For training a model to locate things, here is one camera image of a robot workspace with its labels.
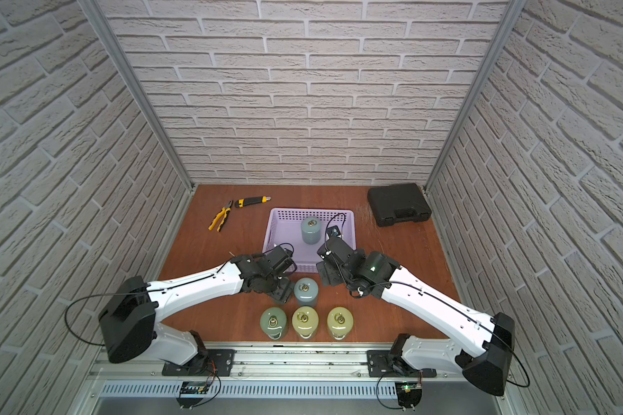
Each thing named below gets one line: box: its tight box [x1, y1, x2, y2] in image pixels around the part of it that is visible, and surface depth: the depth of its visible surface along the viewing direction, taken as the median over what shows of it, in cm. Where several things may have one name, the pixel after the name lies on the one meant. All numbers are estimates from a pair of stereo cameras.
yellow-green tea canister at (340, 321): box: [327, 306, 354, 341], surface depth 76 cm
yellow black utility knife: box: [234, 195, 272, 208], surface depth 116 cm
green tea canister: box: [259, 306, 288, 341], surface depth 75 cm
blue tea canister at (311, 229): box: [301, 217, 322, 245], surface depth 98 cm
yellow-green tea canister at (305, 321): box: [291, 306, 320, 340], surface depth 76 cm
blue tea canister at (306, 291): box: [294, 276, 320, 307], surface depth 81 cm
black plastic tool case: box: [366, 183, 432, 228], surface depth 108 cm
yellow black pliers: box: [207, 199, 234, 233], surface depth 109 cm
